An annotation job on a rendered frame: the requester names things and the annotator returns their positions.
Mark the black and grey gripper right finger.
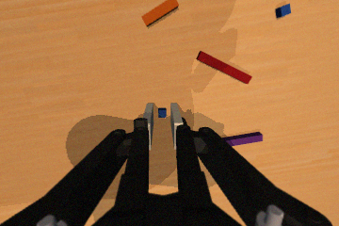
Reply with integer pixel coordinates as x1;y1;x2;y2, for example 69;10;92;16
170;103;332;226

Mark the orange rod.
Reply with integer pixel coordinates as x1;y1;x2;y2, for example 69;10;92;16
141;0;179;27

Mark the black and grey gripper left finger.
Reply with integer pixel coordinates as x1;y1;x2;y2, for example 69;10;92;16
0;104;153;226

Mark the red rod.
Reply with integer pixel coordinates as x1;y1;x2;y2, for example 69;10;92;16
196;51;252;84

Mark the purple rod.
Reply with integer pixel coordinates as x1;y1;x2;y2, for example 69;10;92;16
223;132;263;146

